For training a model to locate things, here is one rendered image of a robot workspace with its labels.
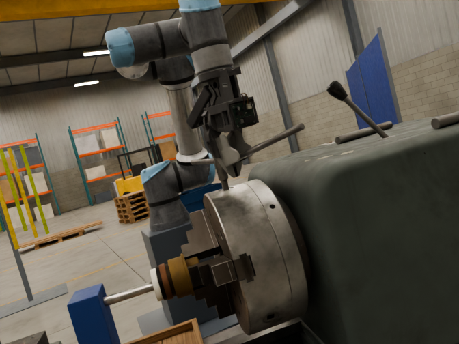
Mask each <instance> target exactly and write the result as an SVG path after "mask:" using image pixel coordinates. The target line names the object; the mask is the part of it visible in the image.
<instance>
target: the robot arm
mask: <svg viewBox="0 0 459 344"><path fill-rule="evenodd" d="M178 3H179V6H180V9H179V11H180V12H181V15H182V18H175V19H170V20H163V21H158V22H155V23H148V24H143V25H135V26H132V27H119V28H117V29H114V30H110V31H107V32H106V33H105V40H106V43H107V47H108V49H109V54H110V57H111V61H112V64H113V66H114V67H116V70H117V71H118V72H119V74H120V75H122V76H123V77H124V78H127V79H129V80H132V81H152V80H156V79H158V80H159V83H160V85H162V86H163V87H164V88H165V89H166V93H167V99H168V103H169V108H170V112H171V118H172V122H173V127H174V131H175V134H176V141H177V144H178V149H179V152H178V153H177V155H176V160H177V161H175V162H171V161H169V160H165V161H163V162H160V163H158V164H155V165H153V166H151V167H148V168H146V169H144V170H142V171H141V181H142V184H143V188H144V191H145V195H146V198H147V201H148V205H149V208H150V224H149V226H150V231H163V230H166V229H170V228H174V227H177V226H180V225H183V224H184V223H187V222H188V221H190V216H189V213H188V211H187V210H186V208H185V206H184V205H183V203H182V202H181V200H180V195H179V193H180V192H184V191H188V190H192V189H194V188H199V187H204V186H205V185H208V184H211V183H213V181H214V179H215V165H214V164H195V165H192V164H191V161H192V160H199V159H209V158H213V157H212V155H213V156H214V157H215V158H216V159H217V161H218V162H219V164H220V165H221V166H222V167H223V169H224V170H225V171H226V172H227V173H228V174H229V175H230V176H231V177H232V178H235V177H238V176H240V172H241V168H242V161H243V160H245V159H247V158H249V157H251V156H252V155H253V154H251V155H250V156H247V157H246V158H243V159H241V160H240V155H239V154H240V153H242V152H244V151H246V150H248V149H250V148H252V146H251V145H249V144H247V143H245V142H244V140H243V137H242V129H243V128H246V127H249V126H252V125H255V124H256V123H259V120H258V114H257V111H256V107H255V102H254V99H253V96H252V97H248V96H247V94H246V93H242V94H245V95H246V96H243V95H242V94H241V93H240V88H239V85H238V79H237V76H236V75H239V74H242V73H241V70H240V66H239V67H235V68H231V67H232V66H233V61H232V55H231V52H230V46H229V43H228V39H227V34H226V30H225V24H224V21H223V15H222V12H221V4H220V3H219V0H178ZM194 72H195V73H196V74H198V75H199V76H198V79H199V83H208V85H206V86H204V88H203V89H202V91H201V93H200V95H199V97H198V99H197V101H196V103H194V99H193V91H192V87H191V83H192V82H193V80H194V78H195V77H194ZM241 95H242V97H241ZM253 110H254V111H253ZM254 113H255V114H254ZM200 126H202V128H203V129H204V138H205V142H206V145H207V146H208V148H209V150H210V151H211V153H212V155H211V154H210V153H208V152H207V150H206V149H205V148H203V147H202V144H201V137H200V133H199V127H200ZM222 132H224V133H226V132H229V134H228V135H227V136H225V135H224V134H222V135H221V136H219V135H220V134H221V133H222Z"/></svg>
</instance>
